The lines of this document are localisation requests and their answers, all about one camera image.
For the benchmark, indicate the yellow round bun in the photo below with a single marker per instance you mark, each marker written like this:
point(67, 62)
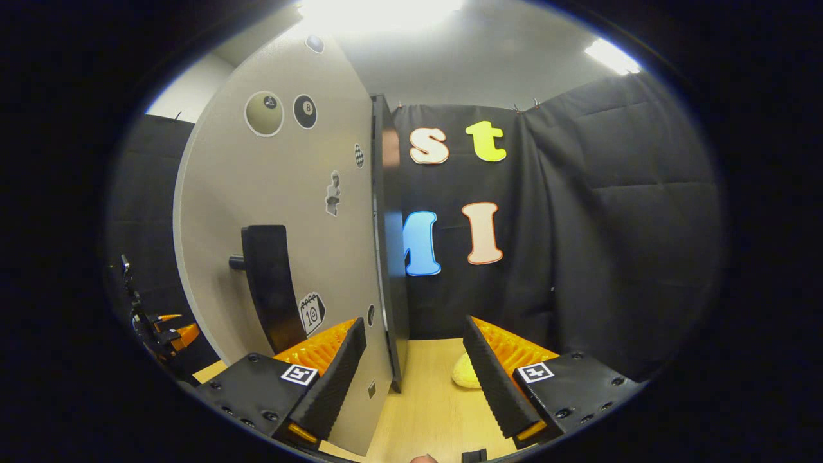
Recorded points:
point(464, 376)

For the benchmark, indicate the black backdrop cloth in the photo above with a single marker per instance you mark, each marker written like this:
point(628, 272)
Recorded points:
point(611, 225)

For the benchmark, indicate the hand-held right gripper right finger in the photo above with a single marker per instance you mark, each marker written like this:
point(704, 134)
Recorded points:
point(495, 379)

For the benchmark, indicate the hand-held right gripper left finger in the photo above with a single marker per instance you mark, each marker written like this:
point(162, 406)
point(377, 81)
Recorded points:
point(334, 379)

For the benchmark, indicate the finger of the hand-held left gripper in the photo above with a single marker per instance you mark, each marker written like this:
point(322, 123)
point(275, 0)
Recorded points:
point(186, 334)
point(168, 317)

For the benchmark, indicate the narrow ceiling light panel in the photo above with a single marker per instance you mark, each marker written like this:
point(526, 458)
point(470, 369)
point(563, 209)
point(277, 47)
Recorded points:
point(611, 56)

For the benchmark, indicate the large ceiling light panel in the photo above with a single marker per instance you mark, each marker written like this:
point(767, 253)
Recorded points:
point(379, 13)

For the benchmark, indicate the grey cabinet door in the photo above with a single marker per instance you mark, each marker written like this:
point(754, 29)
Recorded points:
point(289, 193)

